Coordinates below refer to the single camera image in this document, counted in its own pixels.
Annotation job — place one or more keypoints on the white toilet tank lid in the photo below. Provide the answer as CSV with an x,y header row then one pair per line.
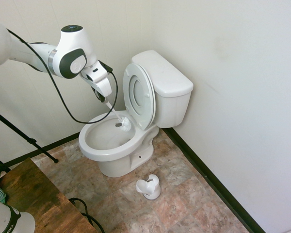
x,y
165,72

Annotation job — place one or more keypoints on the white toilet seat lid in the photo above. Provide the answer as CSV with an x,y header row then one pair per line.
x,y
128,97

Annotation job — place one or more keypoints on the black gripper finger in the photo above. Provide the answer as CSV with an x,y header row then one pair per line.
x,y
97,94
103,99

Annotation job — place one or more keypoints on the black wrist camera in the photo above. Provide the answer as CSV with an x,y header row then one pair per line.
x,y
107,66

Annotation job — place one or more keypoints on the white toilet brush holder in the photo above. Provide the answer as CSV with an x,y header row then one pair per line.
x,y
149,191

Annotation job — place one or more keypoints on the white toilet brush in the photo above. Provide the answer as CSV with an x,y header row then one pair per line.
x,y
124,123

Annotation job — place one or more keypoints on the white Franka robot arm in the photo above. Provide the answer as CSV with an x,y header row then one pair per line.
x,y
70,43

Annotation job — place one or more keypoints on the white toilet bowl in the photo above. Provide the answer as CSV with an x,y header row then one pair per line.
x,y
111,153

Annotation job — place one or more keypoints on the white toilet tank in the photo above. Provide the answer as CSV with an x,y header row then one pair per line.
x,y
172,111

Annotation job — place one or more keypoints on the white toilet seat cover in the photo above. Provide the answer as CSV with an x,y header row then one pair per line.
x,y
138,91

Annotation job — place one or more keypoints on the black wall baseboard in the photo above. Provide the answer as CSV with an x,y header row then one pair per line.
x,y
208,170
60,140

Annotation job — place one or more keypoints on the dark wooden table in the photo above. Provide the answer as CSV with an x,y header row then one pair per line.
x,y
38,194

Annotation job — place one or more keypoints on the black camera tripod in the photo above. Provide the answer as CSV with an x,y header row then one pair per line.
x,y
26,138

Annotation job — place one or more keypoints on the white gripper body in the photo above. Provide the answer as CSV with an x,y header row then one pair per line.
x,y
101,80

